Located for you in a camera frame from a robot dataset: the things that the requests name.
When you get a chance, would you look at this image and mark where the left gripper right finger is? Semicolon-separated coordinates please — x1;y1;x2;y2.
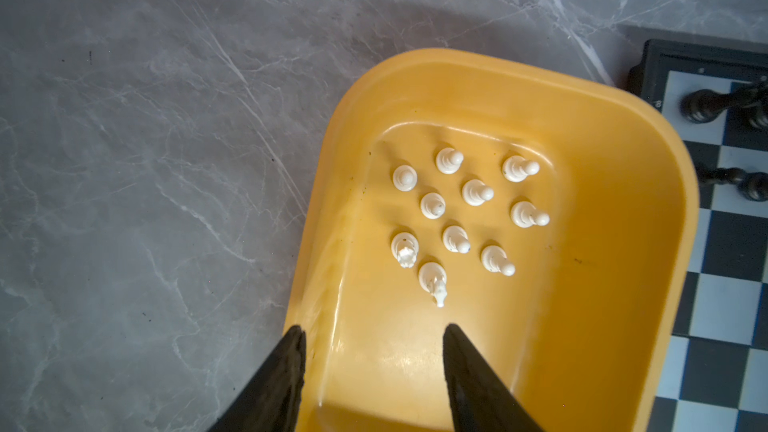
443;323;542;432

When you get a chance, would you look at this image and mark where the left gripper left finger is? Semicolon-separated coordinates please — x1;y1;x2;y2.
209;325;306;432

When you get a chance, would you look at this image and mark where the black white chess board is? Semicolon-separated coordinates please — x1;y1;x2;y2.
627;39;767;431

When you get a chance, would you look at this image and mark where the white knight in tray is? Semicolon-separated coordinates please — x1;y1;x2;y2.
390;232;419;269
418;262;448;308

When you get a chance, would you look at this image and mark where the white pawn in tray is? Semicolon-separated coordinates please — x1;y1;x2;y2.
502;155;540;183
435;147;464;175
420;192;447;220
392;165;418;192
442;225;471;254
481;245;516;276
461;179;495;207
510;201;550;228

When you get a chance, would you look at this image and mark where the yellow plastic tray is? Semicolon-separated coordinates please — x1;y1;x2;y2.
286;49;699;431

